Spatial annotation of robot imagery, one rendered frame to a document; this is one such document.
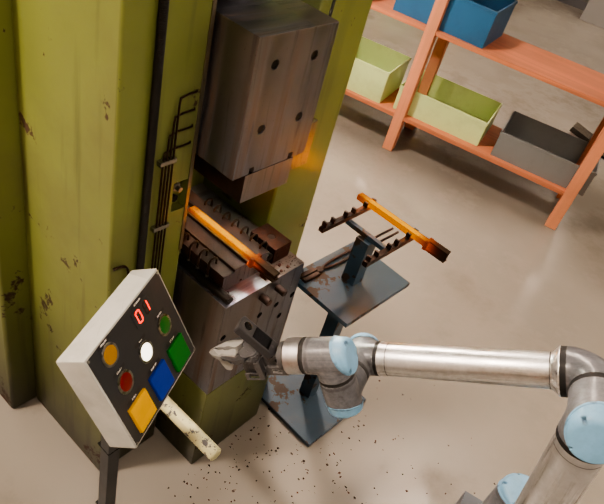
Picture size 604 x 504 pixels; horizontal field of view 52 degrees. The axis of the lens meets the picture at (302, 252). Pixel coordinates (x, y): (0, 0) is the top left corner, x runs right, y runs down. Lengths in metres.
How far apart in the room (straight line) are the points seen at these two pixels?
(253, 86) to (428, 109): 3.36
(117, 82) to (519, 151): 3.64
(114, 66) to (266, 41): 0.34
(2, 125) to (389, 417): 2.05
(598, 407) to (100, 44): 1.28
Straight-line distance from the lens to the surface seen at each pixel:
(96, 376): 1.45
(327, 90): 2.10
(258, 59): 1.52
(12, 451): 2.73
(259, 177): 1.77
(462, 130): 4.81
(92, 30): 1.51
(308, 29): 1.62
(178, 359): 1.69
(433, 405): 3.18
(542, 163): 4.75
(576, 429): 1.40
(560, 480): 1.53
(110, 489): 2.18
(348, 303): 2.34
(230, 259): 2.01
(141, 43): 1.46
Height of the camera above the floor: 2.31
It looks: 39 degrees down
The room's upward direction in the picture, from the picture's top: 17 degrees clockwise
